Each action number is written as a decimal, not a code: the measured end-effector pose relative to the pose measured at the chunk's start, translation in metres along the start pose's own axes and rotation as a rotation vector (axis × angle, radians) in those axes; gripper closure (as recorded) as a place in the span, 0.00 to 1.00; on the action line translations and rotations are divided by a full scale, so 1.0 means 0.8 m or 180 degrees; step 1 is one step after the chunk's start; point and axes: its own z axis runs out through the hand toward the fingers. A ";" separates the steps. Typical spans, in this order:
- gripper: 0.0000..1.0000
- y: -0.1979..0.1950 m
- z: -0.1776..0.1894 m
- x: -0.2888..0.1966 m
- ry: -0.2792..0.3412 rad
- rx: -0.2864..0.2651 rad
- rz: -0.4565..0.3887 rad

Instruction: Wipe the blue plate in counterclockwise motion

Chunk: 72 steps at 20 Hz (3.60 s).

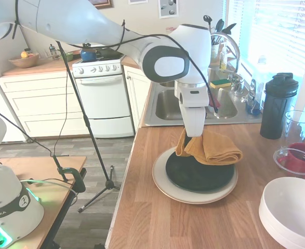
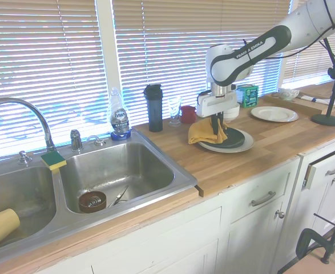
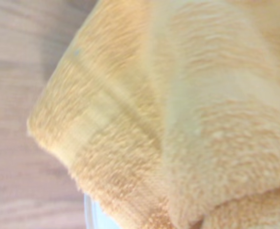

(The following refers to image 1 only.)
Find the glass French press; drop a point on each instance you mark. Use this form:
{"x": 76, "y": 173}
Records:
{"x": 53, "y": 53}

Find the black floor tripod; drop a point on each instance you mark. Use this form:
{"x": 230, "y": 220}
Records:
{"x": 86, "y": 121}

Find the large cream plate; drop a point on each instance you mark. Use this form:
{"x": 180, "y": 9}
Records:
{"x": 162, "y": 186}

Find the stainless steel double sink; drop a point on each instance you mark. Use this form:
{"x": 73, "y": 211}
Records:
{"x": 167, "y": 103}

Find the yellow terry cloth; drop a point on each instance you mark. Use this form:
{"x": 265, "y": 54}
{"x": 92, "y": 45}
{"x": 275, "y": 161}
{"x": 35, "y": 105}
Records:
{"x": 217, "y": 147}

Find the white oven stove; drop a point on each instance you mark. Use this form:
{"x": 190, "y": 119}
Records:
{"x": 103, "y": 103}

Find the brown framed picture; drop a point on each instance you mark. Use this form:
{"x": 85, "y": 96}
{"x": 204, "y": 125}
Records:
{"x": 103, "y": 2}

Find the chrome gooseneck faucet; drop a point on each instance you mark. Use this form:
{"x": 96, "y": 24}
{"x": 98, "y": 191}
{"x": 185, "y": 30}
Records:
{"x": 235, "y": 45}

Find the small green bowl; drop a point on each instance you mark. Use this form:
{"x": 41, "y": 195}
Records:
{"x": 69, "y": 56}

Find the white kitchen cabinet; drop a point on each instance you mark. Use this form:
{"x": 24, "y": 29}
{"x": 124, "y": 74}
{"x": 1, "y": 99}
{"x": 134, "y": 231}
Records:
{"x": 38, "y": 103}
{"x": 136, "y": 90}

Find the clear Dawn soap bottle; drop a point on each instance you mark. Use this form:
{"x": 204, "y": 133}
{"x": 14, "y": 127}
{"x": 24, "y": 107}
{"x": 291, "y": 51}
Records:
{"x": 253, "y": 88}

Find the clear drinking glass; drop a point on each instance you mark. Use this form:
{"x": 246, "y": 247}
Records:
{"x": 295, "y": 129}

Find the grey still-life wall print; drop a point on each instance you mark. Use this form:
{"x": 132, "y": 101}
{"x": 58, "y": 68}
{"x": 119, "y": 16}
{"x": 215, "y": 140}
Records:
{"x": 168, "y": 7}

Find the black shaker bottle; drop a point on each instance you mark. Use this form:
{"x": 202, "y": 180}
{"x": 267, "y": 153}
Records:
{"x": 277, "y": 109}

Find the yellow dish soap bottle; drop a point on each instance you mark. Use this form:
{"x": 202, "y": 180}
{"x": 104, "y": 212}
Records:
{"x": 223, "y": 59}

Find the black slotted turner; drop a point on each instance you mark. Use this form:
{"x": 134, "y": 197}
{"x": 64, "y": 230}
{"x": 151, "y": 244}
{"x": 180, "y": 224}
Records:
{"x": 230, "y": 27}

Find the stacked white bowls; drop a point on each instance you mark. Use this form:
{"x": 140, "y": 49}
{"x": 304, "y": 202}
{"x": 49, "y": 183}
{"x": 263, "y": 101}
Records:
{"x": 292, "y": 202}

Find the black frying pan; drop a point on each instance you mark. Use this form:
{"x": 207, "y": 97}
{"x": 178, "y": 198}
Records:
{"x": 110, "y": 54}

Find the blue kettle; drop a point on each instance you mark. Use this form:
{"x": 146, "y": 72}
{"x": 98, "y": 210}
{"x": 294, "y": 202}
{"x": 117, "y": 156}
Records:
{"x": 87, "y": 55}

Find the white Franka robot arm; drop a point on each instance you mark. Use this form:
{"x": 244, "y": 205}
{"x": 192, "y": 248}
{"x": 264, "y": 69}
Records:
{"x": 77, "y": 20}

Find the black spatula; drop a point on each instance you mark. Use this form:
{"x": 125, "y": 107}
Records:
{"x": 219, "y": 24}

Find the yellow fruit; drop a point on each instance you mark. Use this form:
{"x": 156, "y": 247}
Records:
{"x": 24, "y": 54}

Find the white utensil crock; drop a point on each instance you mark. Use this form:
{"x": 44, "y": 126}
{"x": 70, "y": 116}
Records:
{"x": 215, "y": 53}

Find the wooden fruit bowl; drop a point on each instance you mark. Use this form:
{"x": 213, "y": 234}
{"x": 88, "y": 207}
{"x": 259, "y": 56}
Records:
{"x": 23, "y": 62}

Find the white wall print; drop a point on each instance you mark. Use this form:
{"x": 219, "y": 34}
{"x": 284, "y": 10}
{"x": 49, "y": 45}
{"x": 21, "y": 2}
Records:
{"x": 138, "y": 1}

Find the cream window blind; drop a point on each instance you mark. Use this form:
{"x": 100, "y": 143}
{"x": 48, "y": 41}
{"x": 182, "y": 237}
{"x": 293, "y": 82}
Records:
{"x": 284, "y": 31}
{"x": 238, "y": 20}

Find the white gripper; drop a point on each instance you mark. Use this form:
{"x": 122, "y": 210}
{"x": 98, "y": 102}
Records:
{"x": 193, "y": 114}

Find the dark blue plate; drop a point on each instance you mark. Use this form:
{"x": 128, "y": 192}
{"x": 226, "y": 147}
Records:
{"x": 193, "y": 176}

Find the white ceramic bowl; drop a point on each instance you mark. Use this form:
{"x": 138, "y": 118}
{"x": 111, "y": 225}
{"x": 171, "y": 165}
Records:
{"x": 271, "y": 228}

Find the green and yellow sponge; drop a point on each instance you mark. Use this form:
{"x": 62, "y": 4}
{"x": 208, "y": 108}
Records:
{"x": 221, "y": 83}

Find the black table clamp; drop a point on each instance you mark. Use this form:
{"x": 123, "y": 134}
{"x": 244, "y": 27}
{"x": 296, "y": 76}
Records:
{"x": 78, "y": 179}

